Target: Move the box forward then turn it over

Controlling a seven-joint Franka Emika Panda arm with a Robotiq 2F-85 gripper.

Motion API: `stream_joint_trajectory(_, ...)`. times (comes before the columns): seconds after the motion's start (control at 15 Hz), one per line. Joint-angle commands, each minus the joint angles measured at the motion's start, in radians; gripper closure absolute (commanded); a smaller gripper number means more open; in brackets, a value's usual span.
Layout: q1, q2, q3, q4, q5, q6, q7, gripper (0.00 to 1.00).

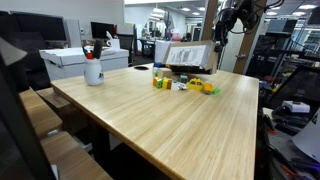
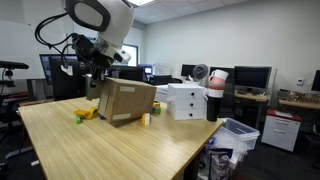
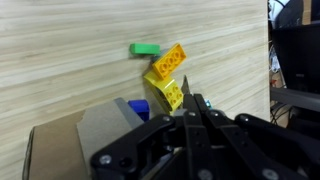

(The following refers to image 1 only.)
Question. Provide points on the gray cabinet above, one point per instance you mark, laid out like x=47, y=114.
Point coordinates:
x=73, y=33

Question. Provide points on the black cabinet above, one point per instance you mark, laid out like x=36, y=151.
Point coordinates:
x=196, y=35

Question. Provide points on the black foreground stand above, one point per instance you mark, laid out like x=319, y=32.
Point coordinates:
x=20, y=133

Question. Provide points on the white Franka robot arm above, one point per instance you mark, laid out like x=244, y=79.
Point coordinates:
x=245, y=8

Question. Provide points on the green dice toy block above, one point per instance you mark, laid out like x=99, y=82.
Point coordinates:
x=160, y=83

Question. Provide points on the black office chair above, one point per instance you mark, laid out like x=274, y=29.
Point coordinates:
x=33, y=66
x=126, y=46

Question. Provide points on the small white device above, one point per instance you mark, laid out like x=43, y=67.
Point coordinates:
x=296, y=106

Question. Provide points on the blue purple object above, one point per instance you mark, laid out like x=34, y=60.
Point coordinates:
x=168, y=26

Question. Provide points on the cardboard box under table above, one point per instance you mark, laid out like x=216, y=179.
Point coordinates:
x=66, y=110

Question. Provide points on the tilted black screen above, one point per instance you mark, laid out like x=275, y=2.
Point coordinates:
x=296, y=86

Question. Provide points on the yellow toy car block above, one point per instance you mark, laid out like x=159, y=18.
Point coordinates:
x=195, y=84

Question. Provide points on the brown cardboard box with label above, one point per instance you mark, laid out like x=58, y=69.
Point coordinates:
x=186, y=55

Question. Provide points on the wooden bench top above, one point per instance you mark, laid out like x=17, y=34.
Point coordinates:
x=73, y=160
x=40, y=113

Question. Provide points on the blue rounded toy block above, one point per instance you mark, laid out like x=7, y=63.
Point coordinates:
x=158, y=64

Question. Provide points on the green white gray toy block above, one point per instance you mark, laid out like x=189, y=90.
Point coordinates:
x=183, y=78

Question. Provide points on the white pen cup with logo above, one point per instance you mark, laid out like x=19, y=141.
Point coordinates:
x=94, y=73

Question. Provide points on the white cone sheet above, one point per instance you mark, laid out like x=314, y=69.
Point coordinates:
x=310, y=140

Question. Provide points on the brown orange toy block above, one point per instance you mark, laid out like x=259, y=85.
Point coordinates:
x=169, y=84

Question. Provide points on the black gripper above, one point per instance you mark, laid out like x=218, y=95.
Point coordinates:
x=224, y=23

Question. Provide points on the red marker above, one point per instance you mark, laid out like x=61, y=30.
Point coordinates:
x=89, y=55

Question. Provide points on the green marker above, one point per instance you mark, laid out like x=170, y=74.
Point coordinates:
x=84, y=50

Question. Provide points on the white picture toy block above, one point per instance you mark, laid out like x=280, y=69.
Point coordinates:
x=175, y=86

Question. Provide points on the plain wooden block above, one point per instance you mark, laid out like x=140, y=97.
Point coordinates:
x=165, y=72

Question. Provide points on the white lidded storage box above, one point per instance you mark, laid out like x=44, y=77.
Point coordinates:
x=83, y=63

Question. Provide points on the large black computer monitor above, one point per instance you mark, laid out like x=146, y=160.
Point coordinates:
x=40, y=26

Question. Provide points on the black metal shelving rack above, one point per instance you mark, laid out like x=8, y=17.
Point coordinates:
x=293, y=46

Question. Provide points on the small green toy block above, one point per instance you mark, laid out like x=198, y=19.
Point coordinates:
x=155, y=71
x=217, y=90

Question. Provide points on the ceiling light panel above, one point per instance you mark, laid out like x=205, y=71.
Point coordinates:
x=195, y=13
x=185, y=9
x=306, y=6

